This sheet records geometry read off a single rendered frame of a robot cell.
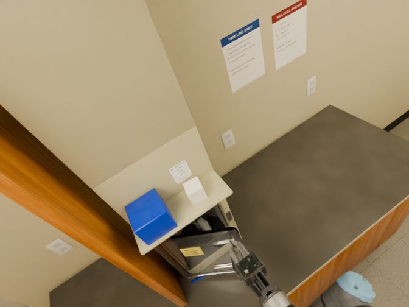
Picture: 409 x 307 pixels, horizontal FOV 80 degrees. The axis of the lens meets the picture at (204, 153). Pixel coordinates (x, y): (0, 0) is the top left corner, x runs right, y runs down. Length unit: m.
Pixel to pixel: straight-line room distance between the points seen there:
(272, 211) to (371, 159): 0.60
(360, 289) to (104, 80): 0.74
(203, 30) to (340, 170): 1.00
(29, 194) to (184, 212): 0.40
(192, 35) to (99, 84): 0.61
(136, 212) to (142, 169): 0.12
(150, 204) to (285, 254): 0.75
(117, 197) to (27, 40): 0.42
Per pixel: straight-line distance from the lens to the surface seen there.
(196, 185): 0.72
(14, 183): 0.55
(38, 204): 0.59
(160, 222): 0.70
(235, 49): 1.22
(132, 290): 1.43
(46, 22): 0.53
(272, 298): 0.78
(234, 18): 1.18
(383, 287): 2.28
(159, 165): 0.71
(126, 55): 0.56
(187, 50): 1.09
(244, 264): 0.79
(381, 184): 1.50
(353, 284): 0.75
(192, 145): 0.72
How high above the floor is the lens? 2.13
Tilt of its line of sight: 44 degrees down
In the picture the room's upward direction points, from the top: 23 degrees counter-clockwise
